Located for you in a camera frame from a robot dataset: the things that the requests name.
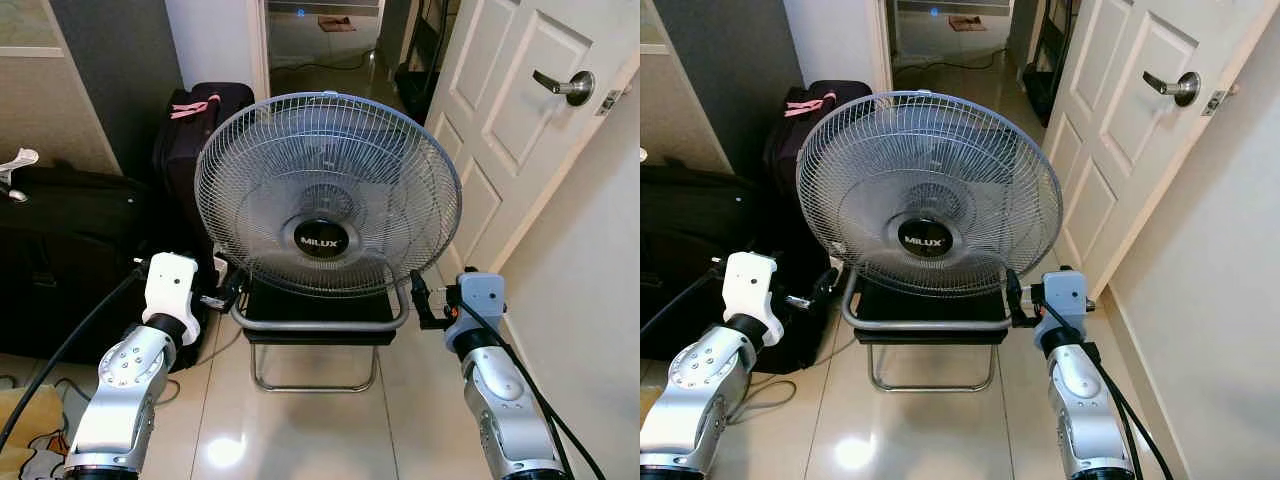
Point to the black chair chrome frame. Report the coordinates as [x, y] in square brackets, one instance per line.
[320, 305]
[930, 310]

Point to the black flat luggage bag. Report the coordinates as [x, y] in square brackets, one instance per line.
[690, 240]
[70, 250]

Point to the dark upright suitcase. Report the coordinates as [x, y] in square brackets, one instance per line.
[185, 150]
[790, 150]

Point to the grey Milux table fan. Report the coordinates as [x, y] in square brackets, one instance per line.
[325, 240]
[925, 240]

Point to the white panel door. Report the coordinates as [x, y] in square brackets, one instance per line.
[500, 130]
[1110, 140]

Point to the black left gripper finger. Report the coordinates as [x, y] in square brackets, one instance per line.
[236, 283]
[828, 284]

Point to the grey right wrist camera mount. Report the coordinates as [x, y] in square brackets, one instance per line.
[480, 295]
[1065, 295]

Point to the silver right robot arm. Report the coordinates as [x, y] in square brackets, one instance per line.
[510, 410]
[1085, 410]

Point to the black furniture piece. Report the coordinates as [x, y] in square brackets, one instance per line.
[1040, 95]
[415, 85]

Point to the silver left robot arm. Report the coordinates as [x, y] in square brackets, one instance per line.
[690, 400]
[120, 400]

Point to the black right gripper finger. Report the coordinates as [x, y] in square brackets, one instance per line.
[1020, 314]
[427, 314]
[1014, 284]
[420, 284]

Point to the metal door latch plate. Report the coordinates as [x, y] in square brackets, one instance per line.
[1215, 101]
[609, 101]

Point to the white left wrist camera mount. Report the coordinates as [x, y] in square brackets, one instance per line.
[750, 290]
[170, 285]

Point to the white crumpled item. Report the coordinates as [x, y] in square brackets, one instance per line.
[18, 160]

